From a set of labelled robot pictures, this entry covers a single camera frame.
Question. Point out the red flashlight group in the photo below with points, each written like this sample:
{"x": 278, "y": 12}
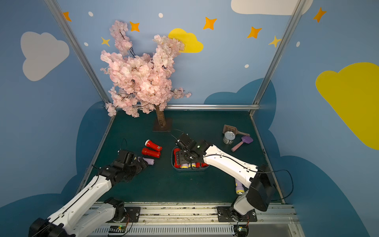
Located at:
{"x": 175, "y": 158}

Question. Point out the teal plastic storage box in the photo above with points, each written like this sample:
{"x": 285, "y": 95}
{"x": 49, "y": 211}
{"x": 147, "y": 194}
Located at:
{"x": 190, "y": 169}

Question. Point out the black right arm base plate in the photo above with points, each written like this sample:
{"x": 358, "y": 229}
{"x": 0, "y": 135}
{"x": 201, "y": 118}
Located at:
{"x": 227, "y": 214}

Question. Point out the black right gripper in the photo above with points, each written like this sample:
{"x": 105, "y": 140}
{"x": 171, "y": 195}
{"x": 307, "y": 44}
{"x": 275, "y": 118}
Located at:
{"x": 183, "y": 154}

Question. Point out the brown plastic litter scoop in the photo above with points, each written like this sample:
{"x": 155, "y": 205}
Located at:
{"x": 229, "y": 128}

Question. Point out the purple spatula with pink handle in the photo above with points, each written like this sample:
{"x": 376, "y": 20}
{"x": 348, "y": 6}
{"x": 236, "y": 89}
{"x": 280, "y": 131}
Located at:
{"x": 244, "y": 140}

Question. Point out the left green circuit board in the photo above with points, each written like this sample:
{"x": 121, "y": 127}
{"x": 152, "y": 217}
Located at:
{"x": 117, "y": 230}

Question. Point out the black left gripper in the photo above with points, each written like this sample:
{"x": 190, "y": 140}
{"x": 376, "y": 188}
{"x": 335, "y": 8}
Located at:
{"x": 137, "y": 163}

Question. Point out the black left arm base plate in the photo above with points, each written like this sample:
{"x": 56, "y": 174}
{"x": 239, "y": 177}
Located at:
{"x": 126, "y": 214}

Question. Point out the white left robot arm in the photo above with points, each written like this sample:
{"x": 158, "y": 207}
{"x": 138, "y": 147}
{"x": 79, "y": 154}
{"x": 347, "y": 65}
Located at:
{"x": 71, "y": 219}

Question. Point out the pink blossom artificial tree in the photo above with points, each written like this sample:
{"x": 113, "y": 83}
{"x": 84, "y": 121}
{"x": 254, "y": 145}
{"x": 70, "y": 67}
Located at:
{"x": 142, "y": 83}

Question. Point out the aluminium frame rail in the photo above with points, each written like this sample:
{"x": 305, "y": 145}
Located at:
{"x": 209, "y": 107}

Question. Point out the green circuit board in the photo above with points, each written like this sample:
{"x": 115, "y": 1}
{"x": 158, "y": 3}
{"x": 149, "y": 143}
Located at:
{"x": 240, "y": 231}
{"x": 117, "y": 230}

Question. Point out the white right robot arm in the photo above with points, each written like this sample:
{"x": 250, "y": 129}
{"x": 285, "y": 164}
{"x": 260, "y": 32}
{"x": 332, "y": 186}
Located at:
{"x": 259, "y": 180}

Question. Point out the right green circuit board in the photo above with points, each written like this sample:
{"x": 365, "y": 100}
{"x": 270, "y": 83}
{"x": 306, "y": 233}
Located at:
{"x": 240, "y": 231}

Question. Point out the silver pull-tab tin can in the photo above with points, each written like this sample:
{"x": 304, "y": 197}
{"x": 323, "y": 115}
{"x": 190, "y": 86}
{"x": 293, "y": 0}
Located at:
{"x": 229, "y": 137}

